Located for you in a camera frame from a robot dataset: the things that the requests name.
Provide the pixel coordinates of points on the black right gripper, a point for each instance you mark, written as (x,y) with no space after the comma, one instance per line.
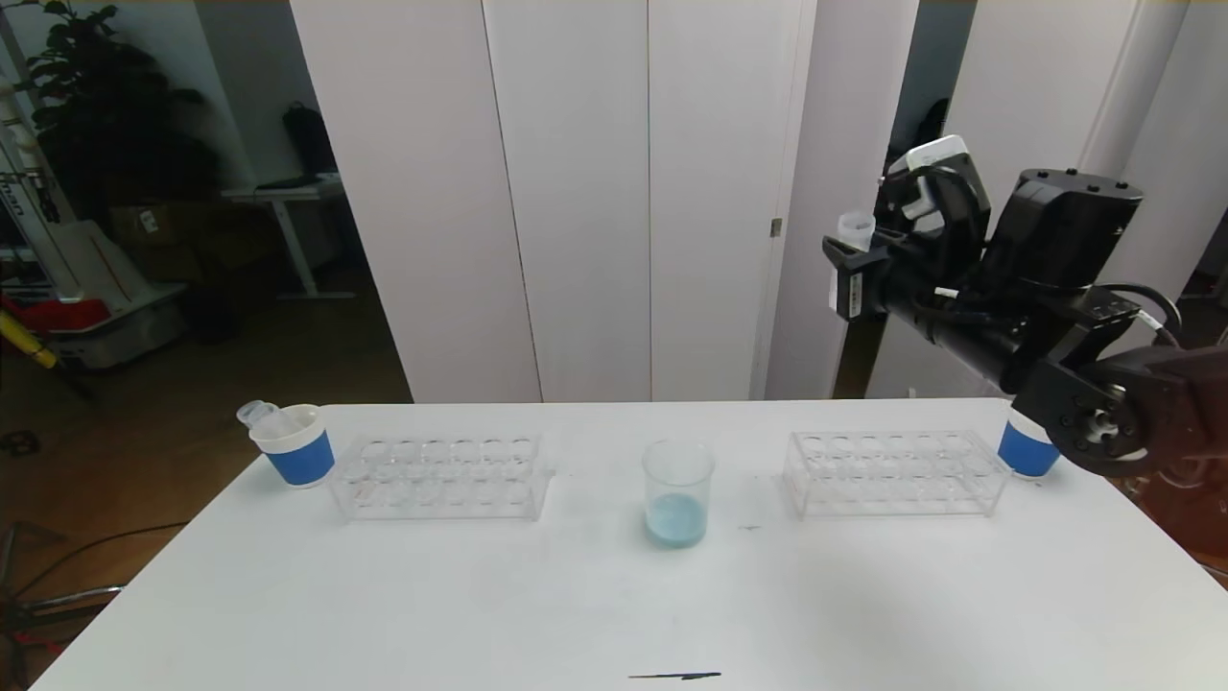
(850,286)

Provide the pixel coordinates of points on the test tube with yellow pigment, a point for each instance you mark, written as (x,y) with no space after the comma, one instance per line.
(856,230)

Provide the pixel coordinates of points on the test tube with red pigment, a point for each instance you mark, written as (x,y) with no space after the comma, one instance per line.
(257,414)

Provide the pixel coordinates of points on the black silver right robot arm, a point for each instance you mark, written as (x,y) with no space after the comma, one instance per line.
(1074,288)

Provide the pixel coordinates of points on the clear plastic test tube rack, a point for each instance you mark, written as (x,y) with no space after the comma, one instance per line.
(441,480)
(892,475)

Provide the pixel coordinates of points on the clear glass beaker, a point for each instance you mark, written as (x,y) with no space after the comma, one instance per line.
(677,523)

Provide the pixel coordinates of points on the white folding screen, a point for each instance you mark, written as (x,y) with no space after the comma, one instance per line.
(1017,96)
(576,144)

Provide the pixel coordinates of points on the blue white paper cup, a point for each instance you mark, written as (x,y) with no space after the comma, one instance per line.
(300,459)
(1025,451)

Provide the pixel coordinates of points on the black backpack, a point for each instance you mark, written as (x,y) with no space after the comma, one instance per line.
(310,142)

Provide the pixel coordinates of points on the white desk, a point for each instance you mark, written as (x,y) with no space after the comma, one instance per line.
(278,192)

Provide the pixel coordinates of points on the brown cardboard box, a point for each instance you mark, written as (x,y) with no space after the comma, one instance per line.
(168,228)

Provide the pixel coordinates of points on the white machine base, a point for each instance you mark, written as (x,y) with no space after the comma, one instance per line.
(115,326)

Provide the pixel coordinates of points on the dark green potted plant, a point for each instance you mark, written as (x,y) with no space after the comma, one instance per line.
(106,115)

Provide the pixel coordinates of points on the red plastic object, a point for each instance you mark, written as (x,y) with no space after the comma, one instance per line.
(58,315)

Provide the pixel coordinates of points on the white banner stand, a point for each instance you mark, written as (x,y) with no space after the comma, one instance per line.
(29,192)

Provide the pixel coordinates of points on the yellow pole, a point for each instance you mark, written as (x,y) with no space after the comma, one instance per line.
(24,341)

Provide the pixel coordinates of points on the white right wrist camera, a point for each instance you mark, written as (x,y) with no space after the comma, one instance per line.
(935,158)

